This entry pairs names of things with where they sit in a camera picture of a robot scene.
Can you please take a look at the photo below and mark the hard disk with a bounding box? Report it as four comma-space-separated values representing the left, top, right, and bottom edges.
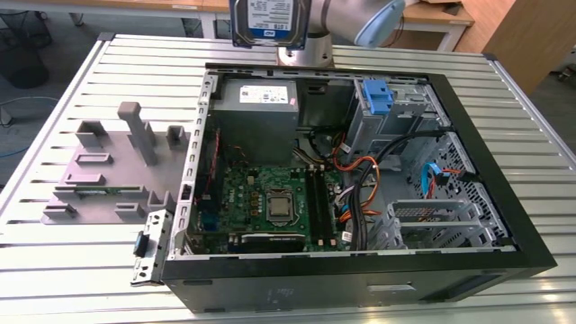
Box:
227, 0, 310, 50

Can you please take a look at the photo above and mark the metal disk bay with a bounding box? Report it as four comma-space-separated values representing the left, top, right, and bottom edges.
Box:
367, 198, 509, 250

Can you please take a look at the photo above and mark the CPU socket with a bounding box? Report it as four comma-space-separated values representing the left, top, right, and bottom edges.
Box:
261, 188, 301, 227

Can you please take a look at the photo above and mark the grey power supply unit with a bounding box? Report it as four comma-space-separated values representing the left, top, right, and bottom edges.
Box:
210, 79, 299, 166

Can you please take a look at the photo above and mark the green motherboard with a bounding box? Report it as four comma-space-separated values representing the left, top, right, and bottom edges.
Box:
187, 163, 355, 254

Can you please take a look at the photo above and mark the black RAM slot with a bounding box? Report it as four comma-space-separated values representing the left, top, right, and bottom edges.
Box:
317, 165, 338, 246
303, 165, 325, 246

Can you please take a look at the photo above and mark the silver CPU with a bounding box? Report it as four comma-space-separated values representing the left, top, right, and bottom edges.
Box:
267, 197, 293, 217

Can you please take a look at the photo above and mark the grey metal drive cage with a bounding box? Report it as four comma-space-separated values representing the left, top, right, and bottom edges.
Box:
347, 79, 450, 156

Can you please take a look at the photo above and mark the black graphics card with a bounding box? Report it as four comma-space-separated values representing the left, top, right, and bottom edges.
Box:
226, 232, 306, 254

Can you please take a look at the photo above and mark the blue plastic drive latch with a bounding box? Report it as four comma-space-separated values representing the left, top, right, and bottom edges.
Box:
362, 80, 393, 115

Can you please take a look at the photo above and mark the black PC case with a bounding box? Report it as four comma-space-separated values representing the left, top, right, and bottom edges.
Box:
129, 62, 558, 313

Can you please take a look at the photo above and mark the grey parts rack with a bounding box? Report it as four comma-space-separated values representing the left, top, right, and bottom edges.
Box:
39, 101, 191, 226

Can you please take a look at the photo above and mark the blue VGA connector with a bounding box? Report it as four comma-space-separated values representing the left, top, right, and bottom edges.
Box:
131, 232, 149, 257

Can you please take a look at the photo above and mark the green RAM stick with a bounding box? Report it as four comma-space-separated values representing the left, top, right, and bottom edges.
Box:
55, 184, 138, 197

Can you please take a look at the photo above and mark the small wooden desk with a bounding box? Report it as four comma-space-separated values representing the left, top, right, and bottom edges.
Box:
394, 0, 475, 51

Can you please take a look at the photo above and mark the long wooden desk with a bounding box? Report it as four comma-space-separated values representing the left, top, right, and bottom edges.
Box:
0, 0, 233, 40

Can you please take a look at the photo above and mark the wooden cabinet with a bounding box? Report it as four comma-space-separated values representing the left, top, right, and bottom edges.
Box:
482, 0, 576, 95

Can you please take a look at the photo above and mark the black bin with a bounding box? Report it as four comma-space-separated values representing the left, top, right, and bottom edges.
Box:
0, 9, 53, 89

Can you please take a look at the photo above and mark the orange power wire bundle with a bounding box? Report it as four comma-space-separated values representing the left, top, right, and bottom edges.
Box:
331, 131, 383, 223

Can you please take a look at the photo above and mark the thin red fan wire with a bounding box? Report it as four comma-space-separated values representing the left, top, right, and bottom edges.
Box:
191, 128, 222, 203

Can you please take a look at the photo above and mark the thick black internal cable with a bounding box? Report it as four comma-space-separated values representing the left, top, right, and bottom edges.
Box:
353, 130, 450, 251

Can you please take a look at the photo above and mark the blue data wire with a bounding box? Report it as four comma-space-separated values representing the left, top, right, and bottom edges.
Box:
422, 161, 439, 198

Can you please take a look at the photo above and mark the red data wire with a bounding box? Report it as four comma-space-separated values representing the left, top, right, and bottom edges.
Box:
429, 168, 477, 195

